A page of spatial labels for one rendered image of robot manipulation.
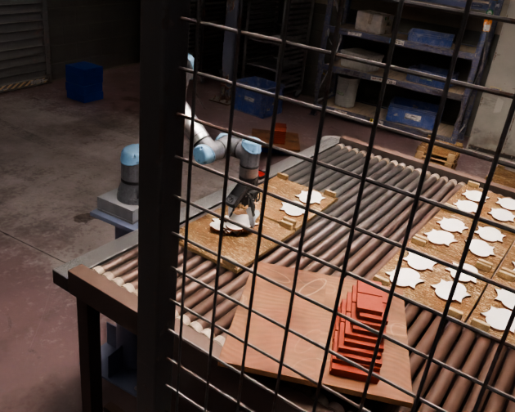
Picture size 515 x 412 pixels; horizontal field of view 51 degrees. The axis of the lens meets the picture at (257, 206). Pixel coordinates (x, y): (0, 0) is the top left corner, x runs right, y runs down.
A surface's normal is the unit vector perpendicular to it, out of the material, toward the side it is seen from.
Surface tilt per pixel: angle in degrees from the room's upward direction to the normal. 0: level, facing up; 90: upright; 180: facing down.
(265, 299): 0
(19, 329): 0
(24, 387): 0
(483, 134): 90
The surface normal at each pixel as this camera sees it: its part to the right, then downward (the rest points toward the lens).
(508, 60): -0.52, 0.34
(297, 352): 0.11, -0.89
